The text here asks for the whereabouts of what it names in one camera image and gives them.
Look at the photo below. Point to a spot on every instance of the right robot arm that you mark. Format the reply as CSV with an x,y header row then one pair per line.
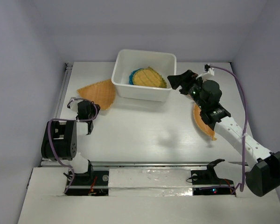
x,y
260,170

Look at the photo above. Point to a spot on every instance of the green-trimmed square bamboo tray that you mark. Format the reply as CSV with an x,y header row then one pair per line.
x,y
163,82

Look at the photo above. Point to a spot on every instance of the aluminium left rail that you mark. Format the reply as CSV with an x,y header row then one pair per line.
x,y
58,108

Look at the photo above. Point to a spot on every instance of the aluminium front rail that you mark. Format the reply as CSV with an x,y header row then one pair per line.
x,y
47,163

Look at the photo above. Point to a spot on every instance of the orange leaf-shaped woven tray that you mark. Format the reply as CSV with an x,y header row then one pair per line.
x,y
199,122

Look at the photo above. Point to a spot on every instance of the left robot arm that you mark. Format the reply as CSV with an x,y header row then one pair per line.
x,y
60,139

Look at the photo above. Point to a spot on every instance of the orange teardrop woven tray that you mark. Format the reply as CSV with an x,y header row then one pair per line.
x,y
102,93

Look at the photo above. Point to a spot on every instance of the blue polka dot plate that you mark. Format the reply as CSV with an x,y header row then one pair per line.
x,y
131,76

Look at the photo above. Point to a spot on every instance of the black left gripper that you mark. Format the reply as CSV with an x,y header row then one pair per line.
x,y
92,107

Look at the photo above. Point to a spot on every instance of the aluminium rail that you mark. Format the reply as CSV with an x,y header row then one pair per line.
x,y
58,108
47,163

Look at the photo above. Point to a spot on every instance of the white plastic bin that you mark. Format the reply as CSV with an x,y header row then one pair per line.
x,y
129,60

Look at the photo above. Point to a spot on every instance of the round green-trimmed bamboo plate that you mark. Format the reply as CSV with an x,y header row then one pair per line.
x,y
147,77

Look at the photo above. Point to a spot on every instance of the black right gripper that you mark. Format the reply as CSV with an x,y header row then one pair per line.
x,y
185,79

